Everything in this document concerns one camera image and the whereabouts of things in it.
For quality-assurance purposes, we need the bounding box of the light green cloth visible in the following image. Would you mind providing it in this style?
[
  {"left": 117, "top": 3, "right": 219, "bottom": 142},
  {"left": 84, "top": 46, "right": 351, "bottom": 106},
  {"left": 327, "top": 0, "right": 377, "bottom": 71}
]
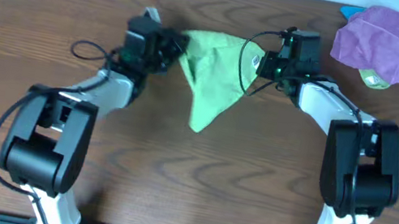
[{"left": 179, "top": 30, "right": 265, "bottom": 133}]

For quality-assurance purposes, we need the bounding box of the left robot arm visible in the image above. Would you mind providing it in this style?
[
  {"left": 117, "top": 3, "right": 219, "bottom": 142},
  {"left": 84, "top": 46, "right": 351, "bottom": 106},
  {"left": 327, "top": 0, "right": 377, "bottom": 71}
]
[{"left": 0, "top": 17, "right": 190, "bottom": 224}]

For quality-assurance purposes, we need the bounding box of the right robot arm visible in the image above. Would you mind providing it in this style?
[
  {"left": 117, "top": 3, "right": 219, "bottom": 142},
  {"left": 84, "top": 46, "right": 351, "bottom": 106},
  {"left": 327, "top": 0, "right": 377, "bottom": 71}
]
[{"left": 258, "top": 51, "right": 399, "bottom": 224}]

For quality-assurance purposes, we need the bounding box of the blue cloth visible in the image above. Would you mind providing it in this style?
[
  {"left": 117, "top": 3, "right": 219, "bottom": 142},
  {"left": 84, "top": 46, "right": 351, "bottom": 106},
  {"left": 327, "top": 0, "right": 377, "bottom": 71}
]
[{"left": 340, "top": 6, "right": 366, "bottom": 20}]

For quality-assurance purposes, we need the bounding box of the purple cloth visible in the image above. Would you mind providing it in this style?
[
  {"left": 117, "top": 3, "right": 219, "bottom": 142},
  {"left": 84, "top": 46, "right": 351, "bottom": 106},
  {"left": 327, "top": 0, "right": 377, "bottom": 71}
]
[{"left": 330, "top": 6, "right": 399, "bottom": 85}]

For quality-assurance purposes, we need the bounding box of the black right camera cable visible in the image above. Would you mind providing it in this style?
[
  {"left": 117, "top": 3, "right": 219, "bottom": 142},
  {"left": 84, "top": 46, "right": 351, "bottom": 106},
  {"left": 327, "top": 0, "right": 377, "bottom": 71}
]
[{"left": 208, "top": 23, "right": 389, "bottom": 224}]

